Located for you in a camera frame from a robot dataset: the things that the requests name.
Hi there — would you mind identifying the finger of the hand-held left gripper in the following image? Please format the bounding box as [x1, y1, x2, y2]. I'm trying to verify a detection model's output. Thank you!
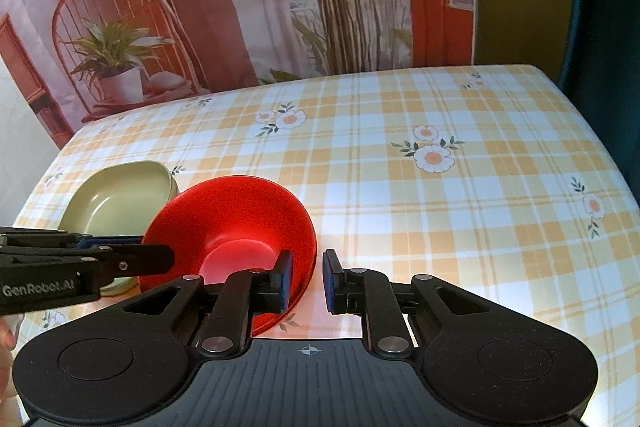
[0, 227, 145, 250]
[0, 243, 175, 290]

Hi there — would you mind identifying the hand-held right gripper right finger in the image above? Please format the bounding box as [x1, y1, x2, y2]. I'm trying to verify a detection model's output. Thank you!
[322, 249, 498, 358]

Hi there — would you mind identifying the teal curtain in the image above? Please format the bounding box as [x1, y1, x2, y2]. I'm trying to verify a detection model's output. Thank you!
[557, 0, 640, 202]

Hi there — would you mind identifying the yellow checked floral tablecloth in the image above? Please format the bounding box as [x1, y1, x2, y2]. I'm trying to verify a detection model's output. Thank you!
[15, 64, 640, 427]

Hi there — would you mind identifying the red bowl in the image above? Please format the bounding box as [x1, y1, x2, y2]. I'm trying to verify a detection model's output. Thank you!
[137, 176, 317, 338]

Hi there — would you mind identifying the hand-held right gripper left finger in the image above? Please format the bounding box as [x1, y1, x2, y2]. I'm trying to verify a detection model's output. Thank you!
[122, 251, 294, 360]

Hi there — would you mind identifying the green square plate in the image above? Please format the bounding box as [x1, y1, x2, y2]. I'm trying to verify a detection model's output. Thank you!
[59, 160, 181, 296]

